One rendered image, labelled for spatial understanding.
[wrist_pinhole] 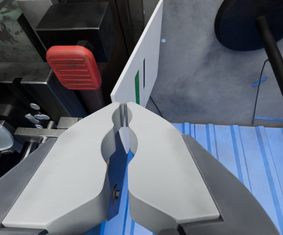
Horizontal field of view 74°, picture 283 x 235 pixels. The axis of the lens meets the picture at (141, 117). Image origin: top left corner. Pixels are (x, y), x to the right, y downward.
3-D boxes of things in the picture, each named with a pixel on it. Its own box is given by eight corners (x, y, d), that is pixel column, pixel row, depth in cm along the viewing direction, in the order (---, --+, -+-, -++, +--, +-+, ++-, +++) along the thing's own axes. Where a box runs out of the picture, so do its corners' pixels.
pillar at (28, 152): (28, 139, 53) (3, 191, 46) (35, 139, 53) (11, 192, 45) (32, 142, 55) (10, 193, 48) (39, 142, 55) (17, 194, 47)
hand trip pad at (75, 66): (60, 17, 26) (39, 52, 22) (101, 16, 26) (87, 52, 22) (78, 57, 32) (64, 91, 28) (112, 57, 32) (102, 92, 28)
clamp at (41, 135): (19, 114, 48) (-2, 153, 42) (82, 117, 46) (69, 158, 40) (32, 126, 53) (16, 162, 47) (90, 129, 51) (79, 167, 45)
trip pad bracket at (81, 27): (71, -28, 36) (29, 34, 26) (121, -31, 35) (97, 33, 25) (82, 4, 41) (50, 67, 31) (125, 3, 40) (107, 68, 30)
